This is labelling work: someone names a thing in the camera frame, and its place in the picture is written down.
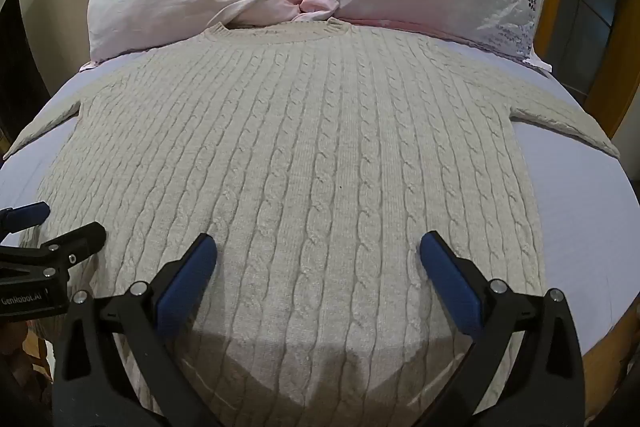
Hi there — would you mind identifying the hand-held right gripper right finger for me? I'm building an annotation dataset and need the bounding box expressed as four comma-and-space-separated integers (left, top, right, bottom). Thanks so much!
419, 231, 587, 427

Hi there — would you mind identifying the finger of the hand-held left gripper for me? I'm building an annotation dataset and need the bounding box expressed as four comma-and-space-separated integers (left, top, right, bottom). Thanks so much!
0, 222, 107, 293
0, 201, 51, 240

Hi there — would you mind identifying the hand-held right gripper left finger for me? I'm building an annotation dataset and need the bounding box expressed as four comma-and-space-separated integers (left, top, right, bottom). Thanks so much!
52, 233, 224, 427

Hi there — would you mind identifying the beige cable knit sweater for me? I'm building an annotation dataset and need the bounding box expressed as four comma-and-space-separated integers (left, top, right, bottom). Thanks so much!
4, 18, 621, 427

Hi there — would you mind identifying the lavender bed sheet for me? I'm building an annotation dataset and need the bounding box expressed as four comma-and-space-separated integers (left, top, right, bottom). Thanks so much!
0, 38, 640, 358

